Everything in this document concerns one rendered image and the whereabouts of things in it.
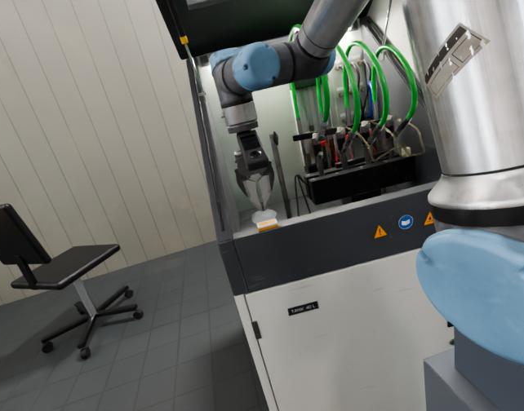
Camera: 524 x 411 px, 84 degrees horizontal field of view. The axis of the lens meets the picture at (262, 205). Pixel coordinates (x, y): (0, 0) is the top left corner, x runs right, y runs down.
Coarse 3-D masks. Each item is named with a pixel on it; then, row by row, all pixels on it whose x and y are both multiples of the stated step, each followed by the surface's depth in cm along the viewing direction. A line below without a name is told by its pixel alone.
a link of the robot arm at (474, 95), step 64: (448, 0) 19; (512, 0) 17; (448, 64) 20; (512, 64) 18; (448, 128) 22; (512, 128) 19; (448, 192) 23; (512, 192) 19; (448, 256) 22; (512, 256) 18; (448, 320) 25; (512, 320) 20
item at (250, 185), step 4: (248, 180) 68; (252, 180) 70; (244, 184) 69; (248, 184) 69; (252, 184) 69; (248, 188) 69; (252, 188) 69; (248, 192) 69; (252, 192) 69; (248, 196) 70; (252, 196) 70; (256, 196) 70; (252, 200) 70; (256, 200) 70; (256, 204) 70; (260, 204) 71; (260, 208) 71
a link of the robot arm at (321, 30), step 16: (320, 0) 46; (336, 0) 44; (352, 0) 43; (368, 0) 44; (320, 16) 47; (336, 16) 46; (352, 16) 46; (304, 32) 51; (320, 32) 49; (336, 32) 48; (288, 48) 54; (304, 48) 53; (320, 48) 52; (304, 64) 56; (320, 64) 56
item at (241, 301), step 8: (240, 296) 76; (240, 304) 77; (240, 312) 77; (248, 312) 78; (248, 320) 79; (248, 328) 79; (248, 336) 80; (256, 344) 81; (256, 352) 82; (256, 360) 83; (256, 368) 84; (264, 368) 84; (264, 376) 85; (264, 384) 86; (264, 392) 87; (272, 392) 87; (272, 400) 88; (272, 408) 89
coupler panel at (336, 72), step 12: (360, 48) 111; (336, 60) 111; (360, 60) 110; (336, 72) 112; (360, 72) 113; (336, 84) 114; (360, 84) 114; (336, 96) 115; (360, 96) 116; (336, 108) 116
